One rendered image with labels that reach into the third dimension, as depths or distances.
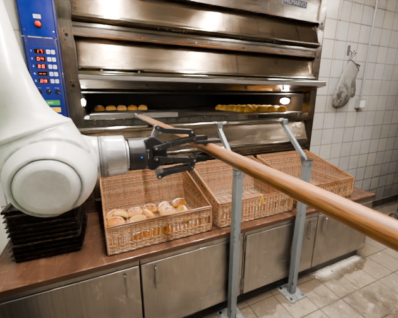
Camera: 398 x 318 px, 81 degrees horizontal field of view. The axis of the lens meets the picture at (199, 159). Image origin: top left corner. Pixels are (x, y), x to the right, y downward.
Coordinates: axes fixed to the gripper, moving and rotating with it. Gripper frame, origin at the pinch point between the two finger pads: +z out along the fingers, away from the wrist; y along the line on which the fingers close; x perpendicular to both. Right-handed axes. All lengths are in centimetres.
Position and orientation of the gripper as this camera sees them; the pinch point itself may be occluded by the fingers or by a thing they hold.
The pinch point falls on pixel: (206, 147)
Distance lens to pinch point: 61.5
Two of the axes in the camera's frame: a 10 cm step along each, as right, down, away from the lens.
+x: 4.0, 2.3, -8.9
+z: 9.2, -1.0, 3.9
